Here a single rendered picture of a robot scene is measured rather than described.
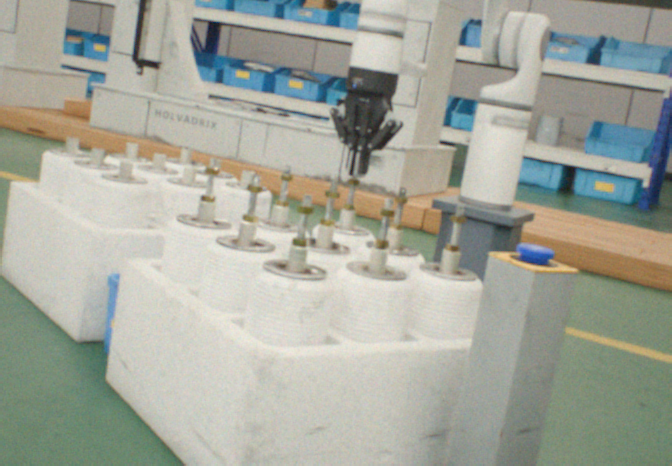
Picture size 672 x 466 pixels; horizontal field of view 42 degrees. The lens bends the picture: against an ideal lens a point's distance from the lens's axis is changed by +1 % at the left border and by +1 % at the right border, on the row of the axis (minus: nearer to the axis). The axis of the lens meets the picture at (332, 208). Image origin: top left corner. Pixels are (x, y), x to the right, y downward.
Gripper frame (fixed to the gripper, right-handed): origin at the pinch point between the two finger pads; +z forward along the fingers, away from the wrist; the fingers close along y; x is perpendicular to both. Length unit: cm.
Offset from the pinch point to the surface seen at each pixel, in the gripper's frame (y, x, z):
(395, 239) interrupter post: 12.1, -3.8, 8.4
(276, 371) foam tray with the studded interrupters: 23.3, -36.0, 18.8
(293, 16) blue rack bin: -367, 352, -46
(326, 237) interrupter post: 9.3, -15.2, 8.5
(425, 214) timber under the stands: -87, 148, 30
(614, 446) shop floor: 37, 27, 35
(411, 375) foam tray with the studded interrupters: 27.8, -17.6, 20.4
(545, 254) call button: 40.1, -15.2, 2.5
